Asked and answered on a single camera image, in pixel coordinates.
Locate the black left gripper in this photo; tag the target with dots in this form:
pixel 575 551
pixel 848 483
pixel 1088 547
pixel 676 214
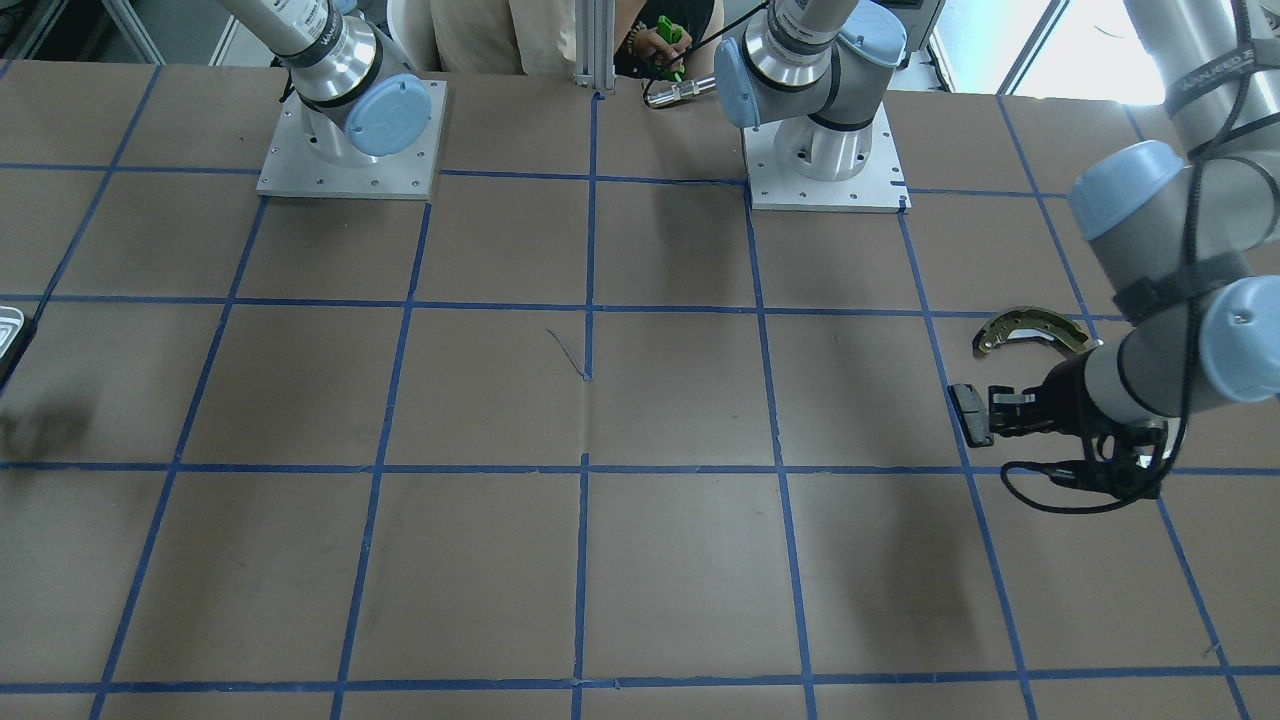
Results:
pixel 1062 394

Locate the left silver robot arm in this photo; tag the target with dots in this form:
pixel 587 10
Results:
pixel 1015 202

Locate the silver metal tray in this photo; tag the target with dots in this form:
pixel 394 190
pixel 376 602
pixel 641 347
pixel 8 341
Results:
pixel 14 327

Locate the dark grey brake pad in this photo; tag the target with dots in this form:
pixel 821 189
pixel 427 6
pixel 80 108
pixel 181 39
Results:
pixel 973 415

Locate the brass brake shoe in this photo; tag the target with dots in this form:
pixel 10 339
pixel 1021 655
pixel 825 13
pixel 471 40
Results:
pixel 1033 324

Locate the loose blue tape thread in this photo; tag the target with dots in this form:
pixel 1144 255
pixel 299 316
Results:
pixel 573 359

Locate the person in beige shirt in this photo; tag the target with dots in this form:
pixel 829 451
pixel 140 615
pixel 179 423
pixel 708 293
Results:
pixel 537 38

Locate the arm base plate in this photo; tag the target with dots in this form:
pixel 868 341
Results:
pixel 796 165
pixel 310 157

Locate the green handled tool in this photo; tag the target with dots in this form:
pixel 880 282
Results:
pixel 671 33

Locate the aluminium frame post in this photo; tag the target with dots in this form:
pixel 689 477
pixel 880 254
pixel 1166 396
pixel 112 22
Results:
pixel 594 46

